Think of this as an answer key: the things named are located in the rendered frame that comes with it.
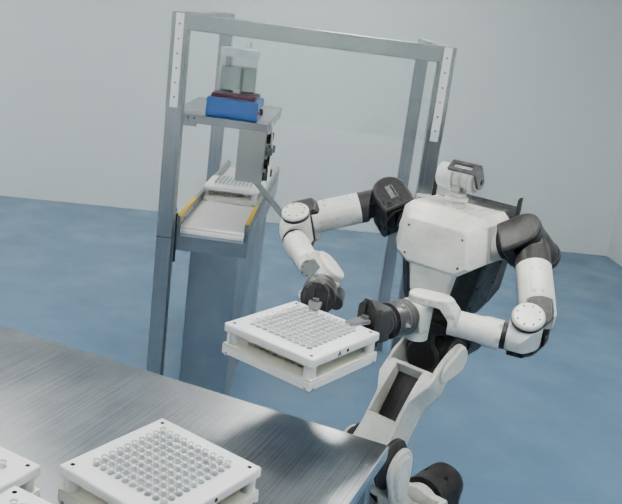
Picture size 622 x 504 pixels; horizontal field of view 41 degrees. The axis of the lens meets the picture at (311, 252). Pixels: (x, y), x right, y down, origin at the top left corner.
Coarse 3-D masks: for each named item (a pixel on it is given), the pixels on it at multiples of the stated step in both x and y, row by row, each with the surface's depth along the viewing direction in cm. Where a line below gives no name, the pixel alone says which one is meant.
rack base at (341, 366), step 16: (224, 352) 181; (240, 352) 179; (256, 352) 178; (352, 352) 184; (272, 368) 173; (288, 368) 172; (320, 368) 174; (336, 368) 175; (352, 368) 180; (304, 384) 168; (320, 384) 171
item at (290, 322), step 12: (288, 312) 188; (300, 312) 189; (276, 324) 181; (288, 324) 181; (300, 324) 182; (312, 324) 183; (324, 324) 184; (336, 324) 184; (300, 336) 176; (312, 336) 176; (324, 336) 178
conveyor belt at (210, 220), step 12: (204, 204) 367; (216, 204) 370; (228, 204) 372; (192, 216) 345; (204, 216) 347; (216, 216) 349; (228, 216) 352; (240, 216) 354; (180, 228) 330; (192, 228) 330; (204, 228) 330; (216, 228) 331; (228, 228) 334; (240, 228) 336; (216, 240) 331; (228, 240) 330; (240, 240) 330
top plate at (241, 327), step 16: (288, 304) 195; (304, 304) 197; (240, 320) 182; (240, 336) 178; (256, 336) 175; (272, 336) 176; (352, 336) 181; (368, 336) 182; (288, 352) 170; (304, 352) 169; (320, 352) 170; (336, 352) 172
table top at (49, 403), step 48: (0, 336) 203; (0, 384) 180; (48, 384) 182; (96, 384) 185; (144, 384) 188; (0, 432) 161; (48, 432) 163; (96, 432) 165; (192, 432) 170; (240, 432) 173; (288, 432) 175; (336, 432) 178; (48, 480) 148; (288, 480) 157; (336, 480) 159
